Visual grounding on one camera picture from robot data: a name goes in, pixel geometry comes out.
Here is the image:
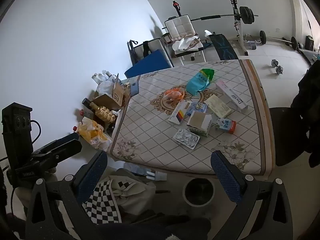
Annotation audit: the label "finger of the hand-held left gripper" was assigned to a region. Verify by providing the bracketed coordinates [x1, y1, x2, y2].
[41, 132, 80, 148]
[32, 139, 83, 166]

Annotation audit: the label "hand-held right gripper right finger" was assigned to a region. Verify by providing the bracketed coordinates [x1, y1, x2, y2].
[211, 150, 293, 240]

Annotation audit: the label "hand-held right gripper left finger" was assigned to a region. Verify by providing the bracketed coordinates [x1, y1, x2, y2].
[25, 151, 108, 240]

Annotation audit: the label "round white trash bin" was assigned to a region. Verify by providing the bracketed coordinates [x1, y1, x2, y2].
[182, 177, 216, 207]

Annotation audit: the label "small blue and red milk carton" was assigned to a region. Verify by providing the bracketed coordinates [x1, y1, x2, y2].
[214, 118, 237, 134]

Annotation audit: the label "silver blister pack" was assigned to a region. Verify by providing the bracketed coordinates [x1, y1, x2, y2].
[173, 129, 201, 150]

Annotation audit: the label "cardboard carton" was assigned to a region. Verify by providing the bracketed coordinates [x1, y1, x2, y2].
[186, 110, 213, 138]

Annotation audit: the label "cream box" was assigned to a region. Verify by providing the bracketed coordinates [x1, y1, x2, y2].
[204, 94, 232, 118]

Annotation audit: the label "blue cartoon plastic wrapper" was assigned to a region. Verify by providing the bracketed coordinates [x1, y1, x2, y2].
[185, 102, 208, 118]

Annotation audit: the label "white medicine box colour stripes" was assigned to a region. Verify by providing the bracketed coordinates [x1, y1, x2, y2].
[168, 99, 192, 125]

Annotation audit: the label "long white and pink box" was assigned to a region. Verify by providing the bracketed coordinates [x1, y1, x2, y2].
[215, 79, 248, 113]

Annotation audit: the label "yellow plastic bag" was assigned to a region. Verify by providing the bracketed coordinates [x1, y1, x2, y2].
[77, 117, 112, 152]

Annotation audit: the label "black and white checkered cloth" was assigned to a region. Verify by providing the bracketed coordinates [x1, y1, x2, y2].
[82, 179, 123, 224]

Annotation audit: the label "dark glass bottle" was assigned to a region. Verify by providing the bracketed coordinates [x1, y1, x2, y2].
[82, 98, 97, 113]

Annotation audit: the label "gold grenade-shaped bottle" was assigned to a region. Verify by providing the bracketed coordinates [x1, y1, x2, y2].
[89, 102, 118, 124]

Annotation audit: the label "beige cloth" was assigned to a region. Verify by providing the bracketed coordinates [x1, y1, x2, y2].
[110, 169, 157, 215]

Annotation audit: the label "wooden table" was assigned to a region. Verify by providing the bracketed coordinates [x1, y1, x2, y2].
[107, 59, 275, 180]

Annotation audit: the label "light blue packet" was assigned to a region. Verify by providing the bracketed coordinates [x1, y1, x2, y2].
[124, 162, 168, 181]

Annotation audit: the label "white plastic bag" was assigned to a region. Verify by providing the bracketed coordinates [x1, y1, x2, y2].
[96, 80, 115, 95]

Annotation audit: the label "brown cardboard box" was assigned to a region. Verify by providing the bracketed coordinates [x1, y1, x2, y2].
[94, 74, 125, 110]

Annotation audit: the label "small blue box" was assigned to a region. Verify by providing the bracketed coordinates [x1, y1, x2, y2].
[129, 81, 140, 97]

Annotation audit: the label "orange plastic bag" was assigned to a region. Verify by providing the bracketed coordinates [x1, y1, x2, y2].
[164, 87, 187, 103]

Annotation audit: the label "blue and green rice bag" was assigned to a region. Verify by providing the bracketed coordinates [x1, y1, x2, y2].
[186, 68, 215, 96]

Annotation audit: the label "blue exercise mat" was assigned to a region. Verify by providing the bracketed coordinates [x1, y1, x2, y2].
[124, 49, 174, 79]

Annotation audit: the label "chrome dumbbell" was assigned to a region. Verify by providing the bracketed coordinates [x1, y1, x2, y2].
[271, 59, 284, 75]

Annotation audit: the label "dark weight bench pad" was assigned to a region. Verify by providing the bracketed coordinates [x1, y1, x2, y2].
[209, 34, 239, 61]

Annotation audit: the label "beige cloth bag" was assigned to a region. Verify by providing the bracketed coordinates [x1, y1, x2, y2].
[171, 34, 203, 53]

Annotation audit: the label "short barbell with black plates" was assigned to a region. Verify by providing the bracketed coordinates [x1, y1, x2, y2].
[259, 30, 300, 52]

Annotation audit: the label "white barbell rack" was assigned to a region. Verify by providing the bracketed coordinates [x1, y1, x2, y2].
[172, 0, 250, 57]

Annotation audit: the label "white padded chair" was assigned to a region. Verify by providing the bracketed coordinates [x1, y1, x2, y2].
[164, 15, 207, 67]

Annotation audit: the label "black case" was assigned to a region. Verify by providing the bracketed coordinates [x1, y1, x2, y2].
[305, 35, 315, 52]

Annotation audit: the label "long barbell with black plates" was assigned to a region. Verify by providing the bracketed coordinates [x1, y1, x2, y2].
[190, 6, 259, 25]

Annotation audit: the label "black cable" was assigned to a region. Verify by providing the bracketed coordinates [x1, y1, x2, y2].
[30, 120, 42, 144]

